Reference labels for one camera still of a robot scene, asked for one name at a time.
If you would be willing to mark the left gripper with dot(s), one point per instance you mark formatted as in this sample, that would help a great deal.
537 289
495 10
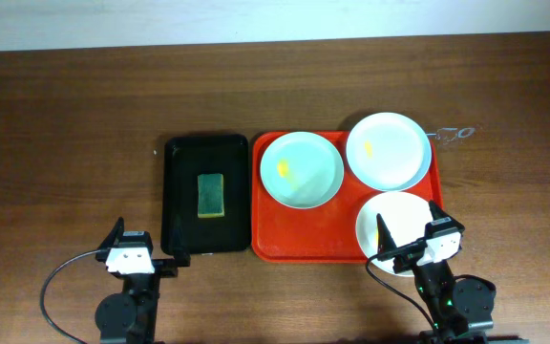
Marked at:
165 266

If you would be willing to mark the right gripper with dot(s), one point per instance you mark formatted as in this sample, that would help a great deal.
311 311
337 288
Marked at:
455 227

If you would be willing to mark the black plastic tray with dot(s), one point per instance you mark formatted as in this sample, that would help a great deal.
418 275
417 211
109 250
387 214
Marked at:
185 158

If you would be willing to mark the green yellow sponge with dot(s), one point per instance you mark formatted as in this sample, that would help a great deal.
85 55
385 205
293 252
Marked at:
210 196

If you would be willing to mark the pale green plate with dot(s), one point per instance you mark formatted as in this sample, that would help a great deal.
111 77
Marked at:
301 170

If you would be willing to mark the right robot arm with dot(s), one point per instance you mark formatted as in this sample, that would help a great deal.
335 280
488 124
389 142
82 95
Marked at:
458 308

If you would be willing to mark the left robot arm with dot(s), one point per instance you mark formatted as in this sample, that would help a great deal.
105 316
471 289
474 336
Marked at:
130 316

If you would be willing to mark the red plastic tray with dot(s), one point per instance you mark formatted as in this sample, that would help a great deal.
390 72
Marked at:
323 234

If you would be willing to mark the white plate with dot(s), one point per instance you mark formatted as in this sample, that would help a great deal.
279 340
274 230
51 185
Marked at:
405 215

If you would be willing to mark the light blue plate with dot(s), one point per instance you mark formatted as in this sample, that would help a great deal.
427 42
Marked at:
388 152

